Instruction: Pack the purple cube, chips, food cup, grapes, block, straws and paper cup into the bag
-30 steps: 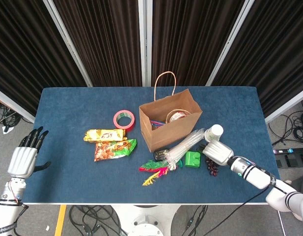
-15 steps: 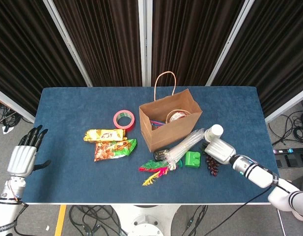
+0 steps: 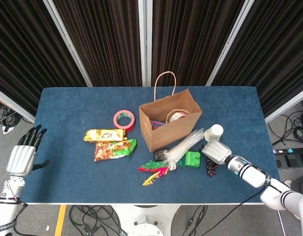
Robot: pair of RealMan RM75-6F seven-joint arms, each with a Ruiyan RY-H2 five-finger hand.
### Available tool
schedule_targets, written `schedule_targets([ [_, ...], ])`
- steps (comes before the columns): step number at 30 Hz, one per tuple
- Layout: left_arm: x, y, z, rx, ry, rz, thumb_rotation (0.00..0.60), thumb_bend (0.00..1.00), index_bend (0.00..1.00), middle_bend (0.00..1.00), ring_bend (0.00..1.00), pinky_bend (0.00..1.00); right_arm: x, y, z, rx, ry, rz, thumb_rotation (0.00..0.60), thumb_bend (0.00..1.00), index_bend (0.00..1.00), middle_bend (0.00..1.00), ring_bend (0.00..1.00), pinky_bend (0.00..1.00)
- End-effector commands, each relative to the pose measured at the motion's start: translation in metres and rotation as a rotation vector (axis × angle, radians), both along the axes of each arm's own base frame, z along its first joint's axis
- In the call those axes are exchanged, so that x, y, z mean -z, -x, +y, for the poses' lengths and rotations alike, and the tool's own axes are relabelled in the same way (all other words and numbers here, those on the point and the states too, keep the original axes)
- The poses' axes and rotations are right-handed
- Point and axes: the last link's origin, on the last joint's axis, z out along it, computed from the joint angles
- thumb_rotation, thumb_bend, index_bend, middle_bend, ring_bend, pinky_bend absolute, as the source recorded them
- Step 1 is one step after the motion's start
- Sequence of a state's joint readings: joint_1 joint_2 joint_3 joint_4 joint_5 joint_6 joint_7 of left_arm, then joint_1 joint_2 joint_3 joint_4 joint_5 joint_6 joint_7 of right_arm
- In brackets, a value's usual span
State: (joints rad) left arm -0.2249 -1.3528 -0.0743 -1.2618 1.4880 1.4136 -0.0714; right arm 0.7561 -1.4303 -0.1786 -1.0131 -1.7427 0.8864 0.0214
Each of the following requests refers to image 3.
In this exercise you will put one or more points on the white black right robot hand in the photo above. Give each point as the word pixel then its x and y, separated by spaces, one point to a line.
pixel 216 151

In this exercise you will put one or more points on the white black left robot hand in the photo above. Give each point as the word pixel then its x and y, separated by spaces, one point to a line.
pixel 21 159

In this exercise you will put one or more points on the dark purple grape bunch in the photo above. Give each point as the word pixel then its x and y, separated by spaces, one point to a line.
pixel 211 169

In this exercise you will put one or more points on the green toy building block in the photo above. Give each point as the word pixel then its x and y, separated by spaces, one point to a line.
pixel 193 161

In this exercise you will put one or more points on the bundle of clear straws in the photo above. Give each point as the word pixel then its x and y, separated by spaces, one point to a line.
pixel 183 147

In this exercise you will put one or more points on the clear tub with brown filling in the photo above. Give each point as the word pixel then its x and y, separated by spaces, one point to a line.
pixel 177 116

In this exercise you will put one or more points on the blue snack bag red edges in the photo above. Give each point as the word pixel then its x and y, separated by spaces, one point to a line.
pixel 156 123

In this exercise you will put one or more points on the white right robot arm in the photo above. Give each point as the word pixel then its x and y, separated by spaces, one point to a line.
pixel 249 172

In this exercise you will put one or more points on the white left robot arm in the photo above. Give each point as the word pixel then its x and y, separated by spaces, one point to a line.
pixel 6 209

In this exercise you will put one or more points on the green orange snack packet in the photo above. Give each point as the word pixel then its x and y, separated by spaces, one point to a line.
pixel 112 150

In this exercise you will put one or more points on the floral paper cup stack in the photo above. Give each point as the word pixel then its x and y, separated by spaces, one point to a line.
pixel 215 131

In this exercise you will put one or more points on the white paper scrap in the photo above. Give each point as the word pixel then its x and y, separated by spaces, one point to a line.
pixel 7 130

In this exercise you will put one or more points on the blue table cloth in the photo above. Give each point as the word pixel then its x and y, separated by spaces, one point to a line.
pixel 80 177

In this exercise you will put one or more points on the colourful feather shuttlecock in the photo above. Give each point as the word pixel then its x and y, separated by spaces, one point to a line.
pixel 153 166

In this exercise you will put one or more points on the yellow floor tape strip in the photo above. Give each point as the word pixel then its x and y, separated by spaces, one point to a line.
pixel 60 221

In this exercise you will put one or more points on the golden snack packet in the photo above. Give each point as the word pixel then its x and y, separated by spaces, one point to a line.
pixel 104 135

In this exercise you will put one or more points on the red tape roll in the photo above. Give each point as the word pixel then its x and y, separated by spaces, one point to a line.
pixel 131 126

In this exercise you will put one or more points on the dark trouser leg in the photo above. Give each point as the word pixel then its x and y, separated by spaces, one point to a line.
pixel 301 183

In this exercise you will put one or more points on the dark pleated partition panel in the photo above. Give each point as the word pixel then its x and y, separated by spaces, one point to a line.
pixel 104 37
pixel 190 37
pixel 276 49
pixel 23 49

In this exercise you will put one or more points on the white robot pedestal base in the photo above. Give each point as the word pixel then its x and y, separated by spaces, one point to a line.
pixel 146 218

